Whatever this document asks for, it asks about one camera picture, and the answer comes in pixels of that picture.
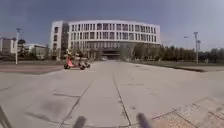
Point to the large white building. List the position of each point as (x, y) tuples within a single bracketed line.
[(106, 33)]

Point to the grey concrete slab pavement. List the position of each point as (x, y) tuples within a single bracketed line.
[(106, 96)]

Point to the red small vehicle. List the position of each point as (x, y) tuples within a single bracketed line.
[(75, 64)]

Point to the person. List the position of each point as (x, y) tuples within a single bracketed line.
[(69, 54)]

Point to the row of trees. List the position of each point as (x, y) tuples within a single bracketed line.
[(173, 53)]

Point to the robot's own part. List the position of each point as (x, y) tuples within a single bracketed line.
[(79, 122), (143, 121)]

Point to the low grey building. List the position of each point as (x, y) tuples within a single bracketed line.
[(36, 50)]

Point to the grey lamp pole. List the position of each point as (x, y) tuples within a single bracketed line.
[(196, 46)]

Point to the white lamp pole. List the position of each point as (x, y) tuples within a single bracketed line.
[(16, 46)]

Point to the pale building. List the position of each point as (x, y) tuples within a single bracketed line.
[(6, 45)]

